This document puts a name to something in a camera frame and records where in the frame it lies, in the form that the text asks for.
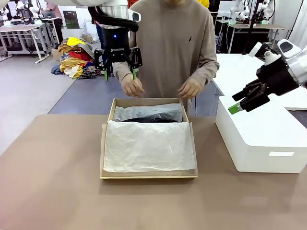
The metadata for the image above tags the person's left forearm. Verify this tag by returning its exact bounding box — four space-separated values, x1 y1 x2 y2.
189 59 220 85

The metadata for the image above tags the white plastic storage box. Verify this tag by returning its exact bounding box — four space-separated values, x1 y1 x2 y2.
215 95 307 174

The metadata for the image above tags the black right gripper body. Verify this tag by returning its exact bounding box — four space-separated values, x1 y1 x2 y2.
256 57 300 97

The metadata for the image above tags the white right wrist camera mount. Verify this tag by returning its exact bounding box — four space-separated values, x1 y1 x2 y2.
248 42 282 67

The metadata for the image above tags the black framed panel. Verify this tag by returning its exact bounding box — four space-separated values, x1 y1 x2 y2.
62 11 80 30

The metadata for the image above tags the wooden top desk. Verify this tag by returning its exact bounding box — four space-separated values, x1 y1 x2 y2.
215 19 291 55

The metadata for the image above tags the person in yellow top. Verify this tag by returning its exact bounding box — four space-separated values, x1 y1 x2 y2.
196 0 210 12

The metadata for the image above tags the colourful pile of clothes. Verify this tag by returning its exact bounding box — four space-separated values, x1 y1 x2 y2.
50 36 102 80

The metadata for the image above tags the white desk with metal legs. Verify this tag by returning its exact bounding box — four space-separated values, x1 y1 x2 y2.
0 17 59 65

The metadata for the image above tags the person in beige sweater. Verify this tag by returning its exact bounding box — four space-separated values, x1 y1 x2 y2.
112 0 220 117

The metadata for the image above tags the person's right forearm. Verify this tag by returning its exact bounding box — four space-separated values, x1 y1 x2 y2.
112 61 135 84

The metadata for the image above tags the black cable hose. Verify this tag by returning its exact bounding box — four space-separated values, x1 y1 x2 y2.
87 6 140 32

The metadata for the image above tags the brown cardboard shoe box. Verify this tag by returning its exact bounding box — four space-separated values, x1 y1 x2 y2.
99 97 199 180

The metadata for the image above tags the white tissue paper sheet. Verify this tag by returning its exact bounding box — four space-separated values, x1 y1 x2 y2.
103 103 196 173

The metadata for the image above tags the person in mauve shirt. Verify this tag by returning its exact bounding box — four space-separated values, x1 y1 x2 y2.
44 2 64 44

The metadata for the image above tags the person's left hand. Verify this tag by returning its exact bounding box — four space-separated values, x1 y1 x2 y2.
177 78 204 100

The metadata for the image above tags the black tripod pole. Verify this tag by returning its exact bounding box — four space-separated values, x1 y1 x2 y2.
240 0 264 56

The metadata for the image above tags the person's right hand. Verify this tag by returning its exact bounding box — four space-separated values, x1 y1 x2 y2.
120 77 145 99

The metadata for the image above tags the white curtain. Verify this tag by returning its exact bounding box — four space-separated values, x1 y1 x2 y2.
287 0 307 50

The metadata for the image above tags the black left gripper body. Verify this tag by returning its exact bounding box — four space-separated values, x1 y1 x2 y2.
102 25 132 64

